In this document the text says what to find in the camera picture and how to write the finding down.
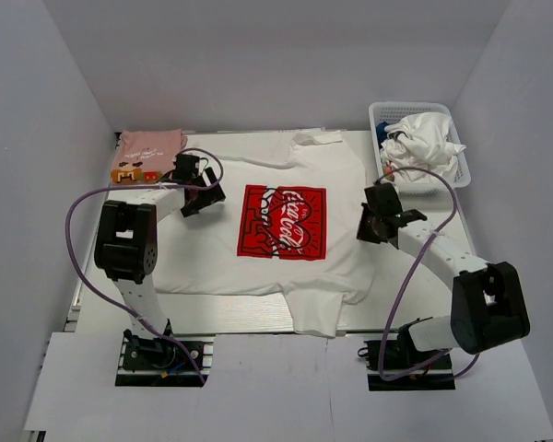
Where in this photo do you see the folded pink t-shirt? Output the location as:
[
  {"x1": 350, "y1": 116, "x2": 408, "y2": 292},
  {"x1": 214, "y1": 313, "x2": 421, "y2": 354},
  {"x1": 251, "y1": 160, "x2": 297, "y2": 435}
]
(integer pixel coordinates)
[{"x1": 110, "y1": 129, "x2": 187, "y2": 185}]

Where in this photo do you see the white plastic basket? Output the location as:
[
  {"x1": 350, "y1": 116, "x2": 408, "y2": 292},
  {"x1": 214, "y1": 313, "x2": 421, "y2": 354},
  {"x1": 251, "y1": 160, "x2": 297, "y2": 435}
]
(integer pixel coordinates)
[{"x1": 368, "y1": 101, "x2": 471, "y2": 195}]

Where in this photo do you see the white red print t-shirt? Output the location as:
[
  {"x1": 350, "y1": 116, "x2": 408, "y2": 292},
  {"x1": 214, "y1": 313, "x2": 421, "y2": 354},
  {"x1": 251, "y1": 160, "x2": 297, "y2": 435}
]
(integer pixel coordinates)
[{"x1": 153, "y1": 131, "x2": 373, "y2": 337}]

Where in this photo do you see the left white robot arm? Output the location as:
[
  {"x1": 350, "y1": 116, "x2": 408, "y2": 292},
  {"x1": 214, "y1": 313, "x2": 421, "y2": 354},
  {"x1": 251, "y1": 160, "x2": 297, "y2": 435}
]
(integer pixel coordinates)
[{"x1": 94, "y1": 147, "x2": 226, "y2": 367}]

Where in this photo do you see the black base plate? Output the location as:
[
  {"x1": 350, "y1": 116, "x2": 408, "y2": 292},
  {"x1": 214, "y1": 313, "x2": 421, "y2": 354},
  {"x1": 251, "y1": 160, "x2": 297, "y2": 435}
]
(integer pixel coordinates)
[
  {"x1": 357, "y1": 340, "x2": 455, "y2": 392},
  {"x1": 114, "y1": 330, "x2": 213, "y2": 388}
]

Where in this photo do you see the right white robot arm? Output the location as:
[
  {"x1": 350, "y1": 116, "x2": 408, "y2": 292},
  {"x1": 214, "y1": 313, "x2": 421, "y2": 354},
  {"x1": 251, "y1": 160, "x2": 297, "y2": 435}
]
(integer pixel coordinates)
[{"x1": 357, "y1": 183, "x2": 531, "y2": 367}]

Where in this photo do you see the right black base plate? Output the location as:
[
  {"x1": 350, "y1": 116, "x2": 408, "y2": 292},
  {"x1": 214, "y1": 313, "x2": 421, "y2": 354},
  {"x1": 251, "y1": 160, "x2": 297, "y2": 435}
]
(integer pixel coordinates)
[{"x1": 357, "y1": 340, "x2": 455, "y2": 392}]

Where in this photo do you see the blue t-shirt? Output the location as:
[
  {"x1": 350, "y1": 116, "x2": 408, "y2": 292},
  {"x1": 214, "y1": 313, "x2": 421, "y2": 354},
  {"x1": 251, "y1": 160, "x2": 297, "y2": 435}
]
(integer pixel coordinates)
[{"x1": 375, "y1": 122, "x2": 389, "y2": 148}]

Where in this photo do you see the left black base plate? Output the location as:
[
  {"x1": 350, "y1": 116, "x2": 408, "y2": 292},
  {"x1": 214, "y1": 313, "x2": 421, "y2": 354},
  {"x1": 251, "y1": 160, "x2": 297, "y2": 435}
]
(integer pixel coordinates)
[{"x1": 114, "y1": 330, "x2": 213, "y2": 388}]

